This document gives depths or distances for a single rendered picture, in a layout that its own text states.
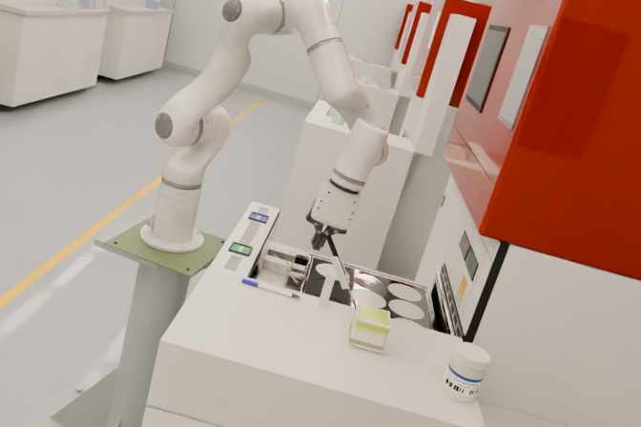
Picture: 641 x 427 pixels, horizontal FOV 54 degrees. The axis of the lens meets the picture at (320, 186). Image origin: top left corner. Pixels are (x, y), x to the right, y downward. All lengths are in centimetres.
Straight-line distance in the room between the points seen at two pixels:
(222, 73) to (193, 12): 817
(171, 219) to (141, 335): 39
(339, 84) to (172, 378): 73
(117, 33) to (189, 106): 613
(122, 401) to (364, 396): 113
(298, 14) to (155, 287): 92
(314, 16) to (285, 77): 812
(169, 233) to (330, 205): 59
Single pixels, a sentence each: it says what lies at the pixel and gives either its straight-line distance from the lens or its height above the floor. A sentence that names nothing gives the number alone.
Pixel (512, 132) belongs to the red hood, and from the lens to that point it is 143.
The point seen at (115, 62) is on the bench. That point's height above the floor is 28.
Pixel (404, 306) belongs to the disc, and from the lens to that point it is 177.
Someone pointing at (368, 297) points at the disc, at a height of 90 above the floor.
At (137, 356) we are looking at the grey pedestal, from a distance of 209.
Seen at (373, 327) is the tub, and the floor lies 102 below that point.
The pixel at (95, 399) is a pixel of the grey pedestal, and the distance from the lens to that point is 238.
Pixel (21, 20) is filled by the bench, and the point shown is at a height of 81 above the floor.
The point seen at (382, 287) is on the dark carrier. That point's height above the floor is 90.
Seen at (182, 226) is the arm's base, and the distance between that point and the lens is 189.
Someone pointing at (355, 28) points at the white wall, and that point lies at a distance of 948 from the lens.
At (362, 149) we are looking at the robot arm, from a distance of 144.
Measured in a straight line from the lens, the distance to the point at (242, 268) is 157.
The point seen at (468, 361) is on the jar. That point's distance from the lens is 128.
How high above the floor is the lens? 163
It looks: 16 degrees down
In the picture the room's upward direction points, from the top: 16 degrees clockwise
